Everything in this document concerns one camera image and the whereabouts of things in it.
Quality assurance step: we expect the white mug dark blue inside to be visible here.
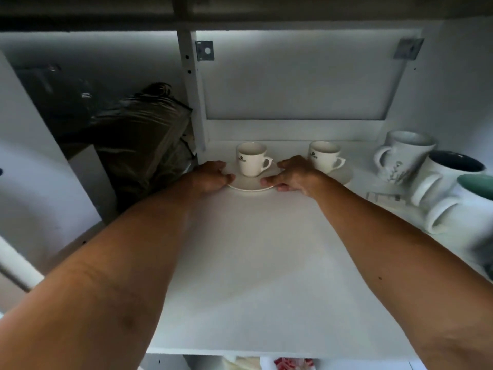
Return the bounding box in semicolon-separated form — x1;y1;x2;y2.
409;150;487;208

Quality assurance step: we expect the white mug with floral print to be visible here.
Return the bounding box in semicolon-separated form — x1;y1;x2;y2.
373;130;437;186

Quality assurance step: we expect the grey metal cabinet bracket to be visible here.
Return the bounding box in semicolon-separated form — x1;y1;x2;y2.
195;41;214;62
393;37;425;60

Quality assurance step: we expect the person's right hand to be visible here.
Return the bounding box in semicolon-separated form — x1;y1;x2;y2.
261;155;330;197

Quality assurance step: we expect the small white espresso cup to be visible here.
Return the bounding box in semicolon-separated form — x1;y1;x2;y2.
308;141;346;174
236;142;273;178

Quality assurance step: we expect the white cabinet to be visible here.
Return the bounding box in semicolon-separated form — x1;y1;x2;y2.
0;19;493;370

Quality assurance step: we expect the person's left hand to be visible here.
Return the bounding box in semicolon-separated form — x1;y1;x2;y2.
189;161;236;195

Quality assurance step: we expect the white saucer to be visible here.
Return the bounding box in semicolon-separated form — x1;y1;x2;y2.
222;161;285;192
327;164;354;186

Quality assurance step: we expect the white mug teal inside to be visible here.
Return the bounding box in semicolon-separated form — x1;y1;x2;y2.
424;174;493;262

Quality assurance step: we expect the person's left forearm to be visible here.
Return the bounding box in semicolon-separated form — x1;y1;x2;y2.
0;175;201;370

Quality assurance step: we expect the white cloth item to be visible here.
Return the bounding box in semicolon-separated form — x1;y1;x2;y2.
221;356;266;370

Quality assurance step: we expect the red and white packet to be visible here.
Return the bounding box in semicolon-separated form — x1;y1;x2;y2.
273;357;314;370

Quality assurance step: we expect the person's right forearm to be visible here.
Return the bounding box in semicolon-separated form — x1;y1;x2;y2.
308;175;493;370

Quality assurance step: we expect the black plastic bag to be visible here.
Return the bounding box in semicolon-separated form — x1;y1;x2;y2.
15;64;195;212

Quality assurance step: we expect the white cabinet door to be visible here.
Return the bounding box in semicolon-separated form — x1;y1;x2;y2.
0;50;105;316

